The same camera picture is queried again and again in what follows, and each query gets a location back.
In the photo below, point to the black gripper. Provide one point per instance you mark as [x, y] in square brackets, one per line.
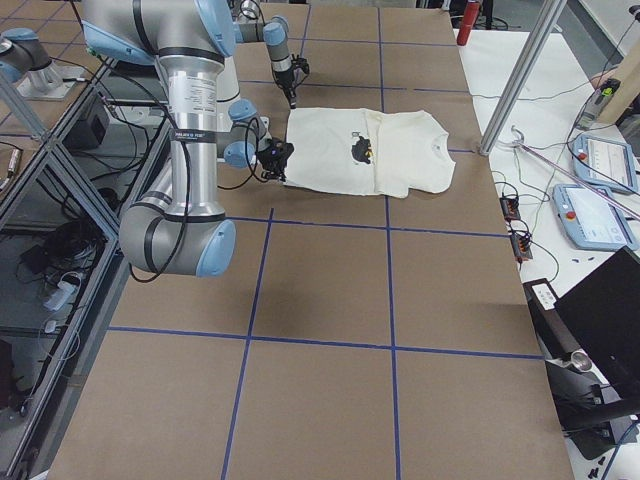
[286, 81]
[270, 161]

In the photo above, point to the cream long-sleeve cat shirt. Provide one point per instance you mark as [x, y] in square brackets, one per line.
[364, 152]

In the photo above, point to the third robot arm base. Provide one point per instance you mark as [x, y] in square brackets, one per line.
[26, 63]

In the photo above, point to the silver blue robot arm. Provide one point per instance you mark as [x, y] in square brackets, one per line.
[178, 226]
[250, 26]

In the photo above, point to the red bottle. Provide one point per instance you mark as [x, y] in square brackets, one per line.
[468, 21]

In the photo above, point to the metal stick with hook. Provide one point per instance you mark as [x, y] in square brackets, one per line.
[520, 143]

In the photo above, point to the small black relay board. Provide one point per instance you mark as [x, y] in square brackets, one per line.
[510, 208]

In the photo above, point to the black power adapter box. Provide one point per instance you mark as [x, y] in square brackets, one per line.
[545, 296]

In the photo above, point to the near blue teach pendant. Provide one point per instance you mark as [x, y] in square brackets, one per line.
[589, 221]

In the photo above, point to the blue teach pendant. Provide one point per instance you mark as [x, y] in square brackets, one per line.
[589, 221]
[605, 162]

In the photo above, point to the far blue teach pendant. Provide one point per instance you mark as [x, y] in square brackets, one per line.
[605, 162]

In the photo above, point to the black laptop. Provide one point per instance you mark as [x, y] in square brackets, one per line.
[592, 342]

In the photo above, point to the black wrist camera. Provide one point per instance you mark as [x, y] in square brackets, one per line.
[301, 63]

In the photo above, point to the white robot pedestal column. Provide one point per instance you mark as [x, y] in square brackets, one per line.
[234, 111]

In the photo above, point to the aluminium frame post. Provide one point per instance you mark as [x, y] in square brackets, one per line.
[536, 40]

